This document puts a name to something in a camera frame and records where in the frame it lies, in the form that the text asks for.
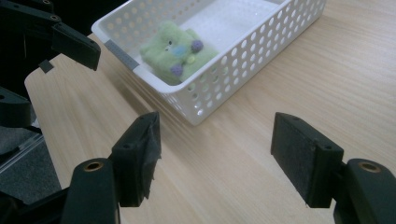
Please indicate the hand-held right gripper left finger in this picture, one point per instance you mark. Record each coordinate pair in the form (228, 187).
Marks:
(137, 155)

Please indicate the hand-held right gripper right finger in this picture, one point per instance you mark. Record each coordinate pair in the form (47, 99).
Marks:
(305, 158)

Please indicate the green mitten with coloured dots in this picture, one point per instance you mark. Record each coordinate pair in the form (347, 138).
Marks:
(169, 53)

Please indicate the white perforated plastic basket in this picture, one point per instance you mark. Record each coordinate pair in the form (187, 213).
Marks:
(236, 62)

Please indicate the grey tape strip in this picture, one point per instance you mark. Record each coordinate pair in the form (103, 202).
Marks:
(46, 66)

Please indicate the aluminium floor rail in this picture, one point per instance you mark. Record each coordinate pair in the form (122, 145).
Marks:
(18, 154)

